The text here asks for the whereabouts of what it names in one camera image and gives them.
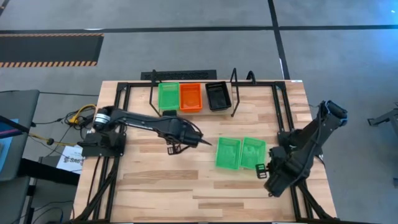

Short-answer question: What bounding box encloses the yellow plug cable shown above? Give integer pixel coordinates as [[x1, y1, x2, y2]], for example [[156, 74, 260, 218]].
[[68, 104, 97, 124]]

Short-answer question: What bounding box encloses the wooden shelf with black frame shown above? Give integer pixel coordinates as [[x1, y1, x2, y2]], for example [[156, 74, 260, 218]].
[[149, 67, 257, 119]]

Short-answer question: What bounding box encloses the thin yellow cable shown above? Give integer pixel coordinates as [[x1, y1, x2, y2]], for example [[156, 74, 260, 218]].
[[28, 133, 68, 147]]

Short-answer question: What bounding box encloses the black furniture beam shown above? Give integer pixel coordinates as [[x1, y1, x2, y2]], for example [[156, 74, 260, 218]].
[[17, 157, 81, 187]]

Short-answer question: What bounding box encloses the black plastic slotted basket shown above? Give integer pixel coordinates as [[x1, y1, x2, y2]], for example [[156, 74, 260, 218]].
[[205, 81, 233, 112]]

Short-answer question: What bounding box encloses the black metal stand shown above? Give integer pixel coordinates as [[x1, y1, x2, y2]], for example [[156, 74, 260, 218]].
[[367, 107, 398, 127]]

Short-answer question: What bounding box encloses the black slanted bar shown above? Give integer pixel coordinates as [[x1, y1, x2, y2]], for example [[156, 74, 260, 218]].
[[0, 114, 32, 135]]

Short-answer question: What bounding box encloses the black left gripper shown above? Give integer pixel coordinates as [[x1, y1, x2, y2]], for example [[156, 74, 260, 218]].
[[161, 110, 213, 156]]

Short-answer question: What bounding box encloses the blue flat item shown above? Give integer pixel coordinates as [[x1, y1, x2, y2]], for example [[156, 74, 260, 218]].
[[0, 119, 20, 174]]

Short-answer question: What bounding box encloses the orange plastic slotted basket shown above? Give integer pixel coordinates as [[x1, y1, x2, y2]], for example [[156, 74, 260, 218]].
[[179, 83, 203, 113]]

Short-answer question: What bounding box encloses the black aluminium table frame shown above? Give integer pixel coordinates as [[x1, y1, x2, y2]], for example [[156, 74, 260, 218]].
[[73, 80, 338, 223]]

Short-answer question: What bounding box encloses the black perforated floor strip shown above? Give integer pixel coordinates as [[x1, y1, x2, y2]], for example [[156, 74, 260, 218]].
[[141, 70, 218, 81]]

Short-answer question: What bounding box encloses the green plastic slotted basket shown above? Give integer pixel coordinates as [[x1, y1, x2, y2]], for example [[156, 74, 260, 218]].
[[157, 82, 180, 111], [239, 136, 267, 170], [216, 137, 243, 170]]

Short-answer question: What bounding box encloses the black hazard-striped floor mat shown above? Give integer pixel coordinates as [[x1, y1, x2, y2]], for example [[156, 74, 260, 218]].
[[0, 33, 104, 68]]

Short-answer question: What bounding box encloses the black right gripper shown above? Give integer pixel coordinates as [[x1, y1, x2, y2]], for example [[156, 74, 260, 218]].
[[256, 161, 293, 197]]

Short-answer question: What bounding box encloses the white printed paper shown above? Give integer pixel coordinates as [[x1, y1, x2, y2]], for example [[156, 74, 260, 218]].
[[56, 144, 84, 175]]

